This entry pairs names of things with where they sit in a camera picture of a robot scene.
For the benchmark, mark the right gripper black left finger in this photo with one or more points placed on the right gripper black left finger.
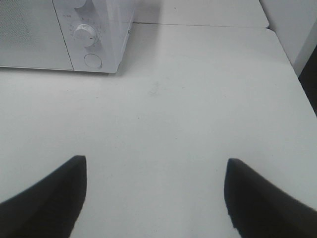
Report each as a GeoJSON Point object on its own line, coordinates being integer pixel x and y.
{"type": "Point", "coordinates": [49, 208]}

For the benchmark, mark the white timer knob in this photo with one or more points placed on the white timer knob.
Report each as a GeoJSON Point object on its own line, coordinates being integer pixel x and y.
{"type": "Point", "coordinates": [85, 35]}

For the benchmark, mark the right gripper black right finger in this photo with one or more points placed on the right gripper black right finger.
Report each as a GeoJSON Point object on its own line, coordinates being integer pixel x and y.
{"type": "Point", "coordinates": [259, 209]}

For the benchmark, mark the white microwave oven body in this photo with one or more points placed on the white microwave oven body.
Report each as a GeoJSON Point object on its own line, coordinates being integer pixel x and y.
{"type": "Point", "coordinates": [112, 21]}

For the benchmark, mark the upper white power knob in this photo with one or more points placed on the upper white power knob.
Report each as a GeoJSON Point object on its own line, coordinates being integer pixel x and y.
{"type": "Point", "coordinates": [77, 3]}

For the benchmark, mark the round white door button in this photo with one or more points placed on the round white door button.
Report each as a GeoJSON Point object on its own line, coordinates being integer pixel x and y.
{"type": "Point", "coordinates": [93, 61]}

